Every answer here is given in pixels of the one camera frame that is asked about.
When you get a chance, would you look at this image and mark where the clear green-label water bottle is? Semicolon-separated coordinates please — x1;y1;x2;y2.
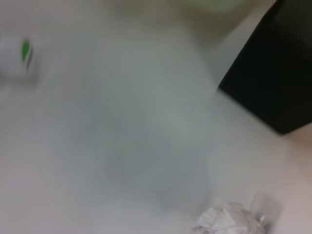
0;34;35;79

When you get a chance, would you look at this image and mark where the black mesh pen holder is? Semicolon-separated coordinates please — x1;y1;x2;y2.
218;0;312;136

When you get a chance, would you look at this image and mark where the white paper ball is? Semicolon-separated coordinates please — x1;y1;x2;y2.
191;201;267;234

